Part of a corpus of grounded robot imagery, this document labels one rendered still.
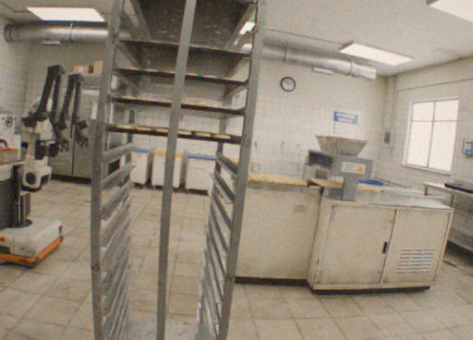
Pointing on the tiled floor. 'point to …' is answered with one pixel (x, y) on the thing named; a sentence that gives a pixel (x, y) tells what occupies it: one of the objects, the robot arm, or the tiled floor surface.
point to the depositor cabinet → (376, 246)
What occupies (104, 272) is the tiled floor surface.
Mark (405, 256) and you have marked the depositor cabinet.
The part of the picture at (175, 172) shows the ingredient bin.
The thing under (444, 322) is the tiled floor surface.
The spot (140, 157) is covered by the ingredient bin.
